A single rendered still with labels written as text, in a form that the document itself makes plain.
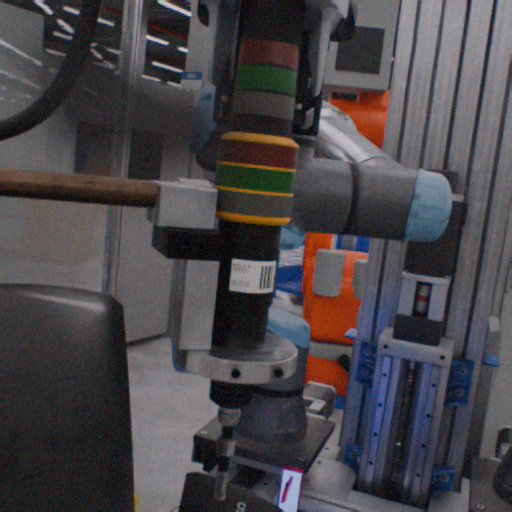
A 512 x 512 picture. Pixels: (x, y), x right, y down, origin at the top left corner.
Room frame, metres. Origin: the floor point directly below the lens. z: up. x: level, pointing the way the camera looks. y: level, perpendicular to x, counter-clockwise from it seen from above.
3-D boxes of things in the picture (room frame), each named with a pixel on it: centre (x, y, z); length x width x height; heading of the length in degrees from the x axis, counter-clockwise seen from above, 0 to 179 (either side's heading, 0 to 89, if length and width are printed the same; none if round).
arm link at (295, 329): (1.13, -0.06, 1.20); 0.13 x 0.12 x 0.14; 99
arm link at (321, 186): (0.62, -0.03, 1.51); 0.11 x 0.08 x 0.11; 99
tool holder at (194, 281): (0.33, 0.01, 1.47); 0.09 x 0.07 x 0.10; 112
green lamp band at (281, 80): (0.34, 0.00, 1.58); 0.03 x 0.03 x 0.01
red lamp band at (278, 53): (0.34, 0.00, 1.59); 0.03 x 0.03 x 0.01
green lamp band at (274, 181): (0.34, 0.00, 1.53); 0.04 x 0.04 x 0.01
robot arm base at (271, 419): (1.14, -0.07, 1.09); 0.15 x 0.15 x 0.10
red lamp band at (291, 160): (0.34, 0.00, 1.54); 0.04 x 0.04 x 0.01
